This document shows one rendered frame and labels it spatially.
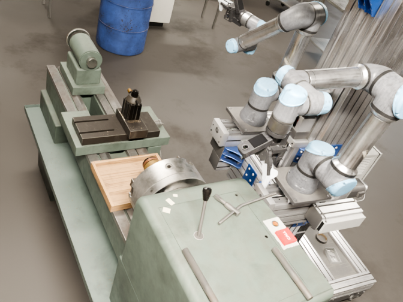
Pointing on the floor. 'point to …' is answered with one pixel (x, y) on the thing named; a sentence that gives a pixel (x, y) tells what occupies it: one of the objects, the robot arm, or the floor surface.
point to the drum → (123, 26)
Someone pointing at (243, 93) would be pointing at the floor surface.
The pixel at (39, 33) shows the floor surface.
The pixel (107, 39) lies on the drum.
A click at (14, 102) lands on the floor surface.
